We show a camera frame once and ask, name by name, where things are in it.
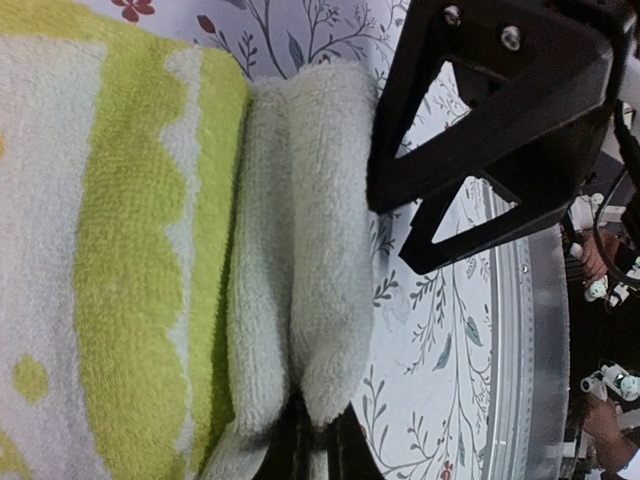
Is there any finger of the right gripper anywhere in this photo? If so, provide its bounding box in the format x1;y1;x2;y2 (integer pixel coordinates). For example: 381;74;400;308
399;109;608;274
367;1;613;213

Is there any front aluminium rail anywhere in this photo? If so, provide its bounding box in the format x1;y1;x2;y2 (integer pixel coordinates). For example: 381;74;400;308
482;225;570;479

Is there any green yellow patterned towel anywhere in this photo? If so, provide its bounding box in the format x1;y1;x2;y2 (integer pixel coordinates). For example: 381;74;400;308
1;1;375;479

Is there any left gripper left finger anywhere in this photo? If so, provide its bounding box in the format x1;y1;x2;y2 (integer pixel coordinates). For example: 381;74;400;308
253;394;310;480

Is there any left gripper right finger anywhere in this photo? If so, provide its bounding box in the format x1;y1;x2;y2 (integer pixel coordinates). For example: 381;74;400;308
326;404;384;480

